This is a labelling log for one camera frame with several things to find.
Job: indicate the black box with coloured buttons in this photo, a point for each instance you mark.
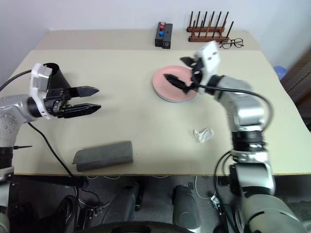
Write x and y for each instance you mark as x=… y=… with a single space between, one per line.
x=159 y=38

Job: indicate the black table crossbar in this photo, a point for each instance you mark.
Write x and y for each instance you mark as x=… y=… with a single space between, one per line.
x=48 y=181

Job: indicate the brown wooden plate rack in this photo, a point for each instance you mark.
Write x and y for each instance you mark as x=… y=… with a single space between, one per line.
x=206 y=38

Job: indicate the thin black pointed pen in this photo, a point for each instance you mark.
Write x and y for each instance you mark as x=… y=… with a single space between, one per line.
x=19 y=147

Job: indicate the brown frame eyeglasses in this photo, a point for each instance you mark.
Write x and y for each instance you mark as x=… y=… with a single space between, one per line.
x=231 y=43

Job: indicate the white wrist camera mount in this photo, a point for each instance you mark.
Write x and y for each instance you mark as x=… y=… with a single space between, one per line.
x=36 y=82
x=210 y=58

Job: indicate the crumpled white paper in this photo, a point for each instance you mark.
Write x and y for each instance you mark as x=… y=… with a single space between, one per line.
x=202 y=136

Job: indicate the dark fabric chair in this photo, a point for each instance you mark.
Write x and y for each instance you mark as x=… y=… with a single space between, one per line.
x=301 y=80

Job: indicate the grey glasses case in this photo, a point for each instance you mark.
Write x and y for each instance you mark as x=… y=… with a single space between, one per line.
x=104 y=156

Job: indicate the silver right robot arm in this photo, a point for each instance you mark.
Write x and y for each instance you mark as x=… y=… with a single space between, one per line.
x=243 y=106

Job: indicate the pink plate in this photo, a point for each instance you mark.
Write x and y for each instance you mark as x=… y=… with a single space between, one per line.
x=167 y=89

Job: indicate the plain black box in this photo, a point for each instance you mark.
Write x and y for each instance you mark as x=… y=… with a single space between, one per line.
x=167 y=36

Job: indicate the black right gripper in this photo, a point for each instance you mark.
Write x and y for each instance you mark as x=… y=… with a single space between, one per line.
x=197 y=70

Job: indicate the blue plastic bottle top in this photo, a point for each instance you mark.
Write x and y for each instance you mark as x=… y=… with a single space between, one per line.
x=280 y=71

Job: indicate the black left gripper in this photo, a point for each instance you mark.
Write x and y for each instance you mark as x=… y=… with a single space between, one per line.
x=54 y=104

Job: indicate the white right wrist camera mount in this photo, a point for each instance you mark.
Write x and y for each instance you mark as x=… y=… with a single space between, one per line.
x=210 y=58

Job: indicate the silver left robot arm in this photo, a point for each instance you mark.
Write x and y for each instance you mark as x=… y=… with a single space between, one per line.
x=12 y=106

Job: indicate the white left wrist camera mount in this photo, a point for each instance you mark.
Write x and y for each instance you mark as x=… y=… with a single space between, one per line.
x=36 y=82

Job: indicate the dark grey rounded shape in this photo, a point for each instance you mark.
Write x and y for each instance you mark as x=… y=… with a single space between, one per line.
x=126 y=208
x=185 y=206

